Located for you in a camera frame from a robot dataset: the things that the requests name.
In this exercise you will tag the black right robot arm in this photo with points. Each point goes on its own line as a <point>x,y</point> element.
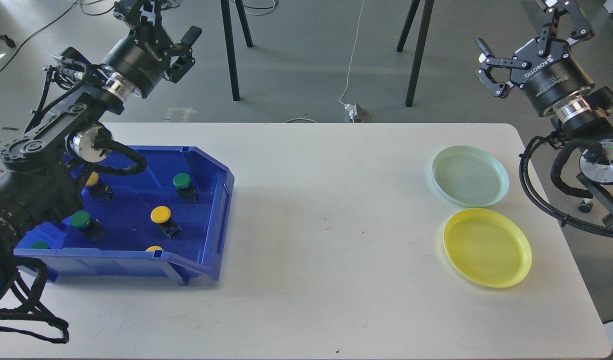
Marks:
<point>580,123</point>

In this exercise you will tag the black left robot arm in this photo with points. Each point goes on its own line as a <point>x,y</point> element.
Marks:
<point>46,169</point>

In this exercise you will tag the black stand legs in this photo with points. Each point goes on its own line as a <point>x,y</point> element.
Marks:
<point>227,21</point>
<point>425,20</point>

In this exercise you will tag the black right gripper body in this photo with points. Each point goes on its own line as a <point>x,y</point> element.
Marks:
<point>547,80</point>

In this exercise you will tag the yellow push button bottom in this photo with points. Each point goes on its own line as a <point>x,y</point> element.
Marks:
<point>154,248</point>

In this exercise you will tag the green push button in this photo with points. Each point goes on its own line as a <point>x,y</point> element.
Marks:
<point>89,226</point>
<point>39,245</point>
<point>185,188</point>

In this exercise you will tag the blue plastic bin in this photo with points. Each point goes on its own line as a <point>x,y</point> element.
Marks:
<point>197,248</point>

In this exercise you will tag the light green plate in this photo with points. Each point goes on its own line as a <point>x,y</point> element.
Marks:
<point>469,176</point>

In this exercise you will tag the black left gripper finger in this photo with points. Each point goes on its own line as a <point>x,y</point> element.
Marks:
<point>130,12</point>
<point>184,46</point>

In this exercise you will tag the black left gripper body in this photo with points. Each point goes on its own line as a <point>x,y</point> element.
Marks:
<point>145,56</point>

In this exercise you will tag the black stand legs left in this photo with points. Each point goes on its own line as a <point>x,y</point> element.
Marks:
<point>227,21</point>

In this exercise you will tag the yellow push button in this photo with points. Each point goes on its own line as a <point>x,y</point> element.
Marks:
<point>97,189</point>
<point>162,217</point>
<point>154,248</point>

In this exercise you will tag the yellow plate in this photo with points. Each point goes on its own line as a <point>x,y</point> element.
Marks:
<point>487,248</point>

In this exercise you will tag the black stand legs right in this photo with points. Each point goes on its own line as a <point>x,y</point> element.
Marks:
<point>425,20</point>

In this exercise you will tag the white power adapter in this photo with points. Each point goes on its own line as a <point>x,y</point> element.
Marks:
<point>355,113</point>

